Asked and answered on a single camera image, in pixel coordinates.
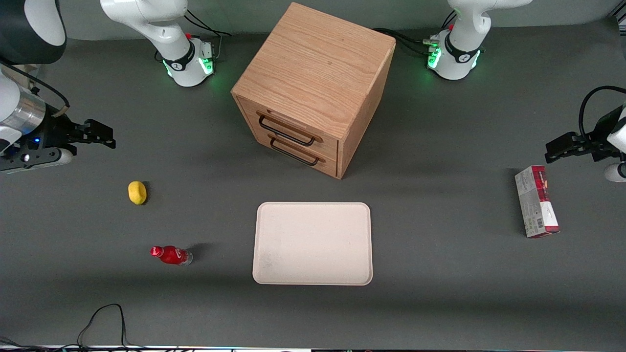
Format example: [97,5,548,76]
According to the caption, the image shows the black right arm base cables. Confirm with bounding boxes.
[155,9,232,63]

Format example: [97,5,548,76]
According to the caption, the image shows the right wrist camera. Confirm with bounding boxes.
[0,146,75,175]

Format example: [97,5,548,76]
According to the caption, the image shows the black looped cable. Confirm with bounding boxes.
[0,304,196,352]

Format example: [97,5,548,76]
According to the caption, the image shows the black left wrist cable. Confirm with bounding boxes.
[579,86,626,143]

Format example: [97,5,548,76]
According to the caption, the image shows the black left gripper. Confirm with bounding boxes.
[545,131,623,164]

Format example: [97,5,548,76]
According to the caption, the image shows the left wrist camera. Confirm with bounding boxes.
[604,162,626,183]

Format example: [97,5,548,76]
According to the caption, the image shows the yellow lemon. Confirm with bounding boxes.
[128,181,147,205]

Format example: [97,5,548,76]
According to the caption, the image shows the black left arm base cables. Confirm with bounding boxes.
[373,10,458,57]

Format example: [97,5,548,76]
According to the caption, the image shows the wooden drawer cabinet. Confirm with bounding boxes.
[231,2,396,180]

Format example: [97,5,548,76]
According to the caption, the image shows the long black drawer handle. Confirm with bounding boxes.
[258,114,316,147]

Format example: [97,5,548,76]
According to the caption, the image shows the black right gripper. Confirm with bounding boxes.
[32,117,117,149]

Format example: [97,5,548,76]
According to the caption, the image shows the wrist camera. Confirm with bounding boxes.
[0,146,75,175]
[604,162,626,183]

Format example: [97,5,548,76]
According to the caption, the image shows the grey and red carton box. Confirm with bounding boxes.
[514,165,560,239]

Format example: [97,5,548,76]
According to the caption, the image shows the black arm base cables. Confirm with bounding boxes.
[373,10,458,57]
[155,9,232,63]

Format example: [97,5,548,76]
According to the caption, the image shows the red coke bottle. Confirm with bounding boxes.
[150,245,193,266]

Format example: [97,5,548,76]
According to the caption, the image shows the beige plastic tray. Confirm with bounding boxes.
[252,202,373,286]

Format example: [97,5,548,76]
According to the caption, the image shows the short black drawer handle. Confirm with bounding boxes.
[270,137,320,166]

